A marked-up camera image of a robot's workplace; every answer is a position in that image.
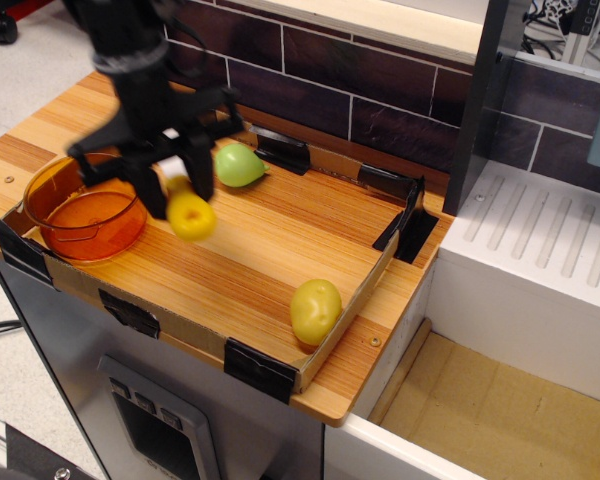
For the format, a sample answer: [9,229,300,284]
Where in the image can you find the cardboard fence with black tape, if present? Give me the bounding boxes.
[0,87,440,405]

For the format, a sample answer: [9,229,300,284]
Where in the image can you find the white toy sink drainboard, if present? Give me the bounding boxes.
[427,162,600,399]

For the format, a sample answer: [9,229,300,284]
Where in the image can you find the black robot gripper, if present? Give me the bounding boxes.
[68,59,244,220]

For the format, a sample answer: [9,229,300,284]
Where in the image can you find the green toy pear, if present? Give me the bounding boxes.
[215,143,269,188]

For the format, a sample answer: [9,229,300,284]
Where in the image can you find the dark grey vertical post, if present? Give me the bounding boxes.
[443,0,529,215]

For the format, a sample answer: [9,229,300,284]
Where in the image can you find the toy oven front panel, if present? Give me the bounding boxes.
[98,355,221,479]

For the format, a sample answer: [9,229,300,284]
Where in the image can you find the yellow handled white toy knife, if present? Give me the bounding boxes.
[158,157,217,242]

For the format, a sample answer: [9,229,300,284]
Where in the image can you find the yellow toy potato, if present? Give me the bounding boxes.
[290,279,342,346]

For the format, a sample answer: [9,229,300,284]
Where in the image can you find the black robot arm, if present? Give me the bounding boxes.
[65,1,243,219]

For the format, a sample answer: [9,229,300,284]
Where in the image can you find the orange transparent plastic pot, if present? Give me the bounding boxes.
[23,157,147,262]

